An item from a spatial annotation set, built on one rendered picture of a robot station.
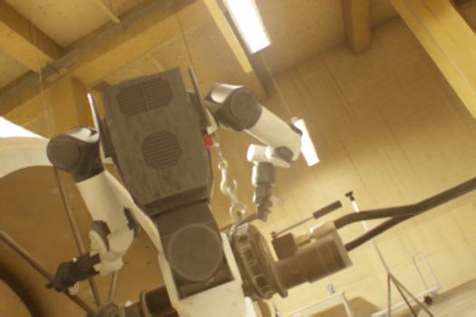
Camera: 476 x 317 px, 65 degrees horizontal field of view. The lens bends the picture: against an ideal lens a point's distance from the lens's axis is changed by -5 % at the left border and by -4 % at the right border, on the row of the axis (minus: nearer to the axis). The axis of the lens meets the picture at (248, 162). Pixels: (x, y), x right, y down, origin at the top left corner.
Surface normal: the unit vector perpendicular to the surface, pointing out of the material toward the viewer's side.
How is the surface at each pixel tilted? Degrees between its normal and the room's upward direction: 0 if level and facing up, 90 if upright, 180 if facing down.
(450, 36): 90
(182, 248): 99
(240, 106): 135
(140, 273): 114
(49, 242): 147
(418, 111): 90
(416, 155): 90
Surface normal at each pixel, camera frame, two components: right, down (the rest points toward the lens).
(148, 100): 0.09, -0.30
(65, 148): 0.07, 0.25
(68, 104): -0.29, -0.30
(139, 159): 0.18, -0.05
